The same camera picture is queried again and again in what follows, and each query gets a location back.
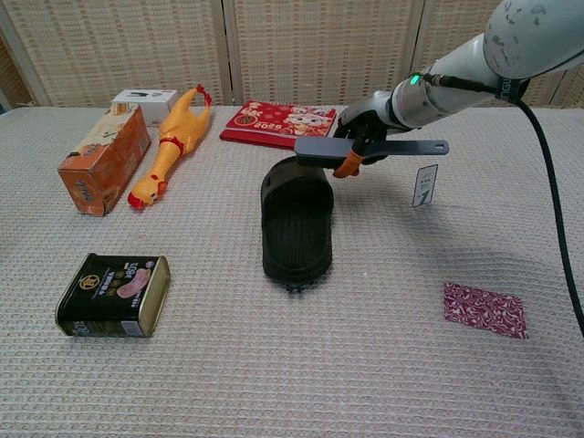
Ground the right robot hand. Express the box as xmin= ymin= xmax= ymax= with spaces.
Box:
xmin=330 ymin=89 xmax=405 ymax=180

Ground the grey cleaning brush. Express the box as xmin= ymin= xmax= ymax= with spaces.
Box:
xmin=293 ymin=138 xmax=451 ymax=170

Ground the black rubber slipper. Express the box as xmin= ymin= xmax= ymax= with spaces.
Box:
xmin=260 ymin=157 xmax=337 ymax=297

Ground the woven folding screen panel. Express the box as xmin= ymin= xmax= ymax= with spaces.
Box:
xmin=403 ymin=0 xmax=584 ymax=109
xmin=0 ymin=0 xmax=235 ymax=109
xmin=559 ymin=68 xmax=584 ymax=110
xmin=223 ymin=0 xmax=428 ymax=107
xmin=0 ymin=26 xmax=36 ymax=113

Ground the red 2025 calendar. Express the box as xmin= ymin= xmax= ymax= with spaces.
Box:
xmin=219 ymin=100 xmax=342 ymax=151

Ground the yellow rubber chicken toy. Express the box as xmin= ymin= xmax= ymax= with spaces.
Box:
xmin=127 ymin=83 xmax=214 ymax=212

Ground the small white cardboard box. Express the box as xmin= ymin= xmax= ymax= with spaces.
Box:
xmin=110 ymin=89 xmax=180 ymax=128

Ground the red white patterned packet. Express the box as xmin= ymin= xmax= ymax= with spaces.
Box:
xmin=443 ymin=282 xmax=529 ymax=341

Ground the orange tissue box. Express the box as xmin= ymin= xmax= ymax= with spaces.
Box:
xmin=57 ymin=102 xmax=152 ymax=216

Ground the beige waffle tablecloth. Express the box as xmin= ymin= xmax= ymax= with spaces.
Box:
xmin=0 ymin=105 xmax=584 ymax=438

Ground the black luncheon meat can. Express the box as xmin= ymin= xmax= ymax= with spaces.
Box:
xmin=55 ymin=253 xmax=172 ymax=339

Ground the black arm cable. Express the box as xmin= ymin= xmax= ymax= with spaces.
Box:
xmin=422 ymin=72 xmax=584 ymax=337

